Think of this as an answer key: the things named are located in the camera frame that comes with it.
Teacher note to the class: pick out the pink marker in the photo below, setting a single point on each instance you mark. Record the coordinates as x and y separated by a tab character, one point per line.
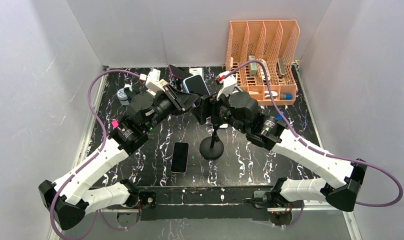
115	124

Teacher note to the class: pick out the purple phone on stand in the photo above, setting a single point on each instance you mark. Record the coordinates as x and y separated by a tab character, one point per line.
178	73

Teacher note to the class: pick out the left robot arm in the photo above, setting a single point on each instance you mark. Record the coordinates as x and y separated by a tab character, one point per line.
71	197

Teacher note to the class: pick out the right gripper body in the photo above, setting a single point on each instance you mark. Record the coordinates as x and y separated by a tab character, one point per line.
220	111

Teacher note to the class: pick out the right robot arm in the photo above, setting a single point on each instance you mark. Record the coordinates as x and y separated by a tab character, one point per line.
338	181

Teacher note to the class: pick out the blue white tape roll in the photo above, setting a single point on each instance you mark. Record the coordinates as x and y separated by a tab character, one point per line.
125	95

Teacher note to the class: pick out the orange file organizer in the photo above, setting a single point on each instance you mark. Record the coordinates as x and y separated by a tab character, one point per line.
273	42

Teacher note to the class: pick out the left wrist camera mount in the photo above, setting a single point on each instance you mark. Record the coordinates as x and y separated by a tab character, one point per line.
153	81

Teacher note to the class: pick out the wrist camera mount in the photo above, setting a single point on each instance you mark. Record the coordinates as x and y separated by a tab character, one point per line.
153	81
228	82

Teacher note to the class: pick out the silver desktop phone stand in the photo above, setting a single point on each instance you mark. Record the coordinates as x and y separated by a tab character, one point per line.
223	126

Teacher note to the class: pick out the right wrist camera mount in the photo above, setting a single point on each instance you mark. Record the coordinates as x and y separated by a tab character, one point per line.
228	82

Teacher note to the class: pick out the white-edged black smartphone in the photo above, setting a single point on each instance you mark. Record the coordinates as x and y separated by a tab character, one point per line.
179	161

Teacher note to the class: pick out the light blue phone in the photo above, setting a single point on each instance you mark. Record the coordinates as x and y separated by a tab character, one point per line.
195	84

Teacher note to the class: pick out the white labelled package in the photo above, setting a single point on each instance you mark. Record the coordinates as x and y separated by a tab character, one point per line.
197	71

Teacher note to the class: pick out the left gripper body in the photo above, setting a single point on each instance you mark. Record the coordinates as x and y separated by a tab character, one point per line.
165	106

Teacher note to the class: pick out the black base frame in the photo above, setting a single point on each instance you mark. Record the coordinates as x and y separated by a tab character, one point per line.
210	202

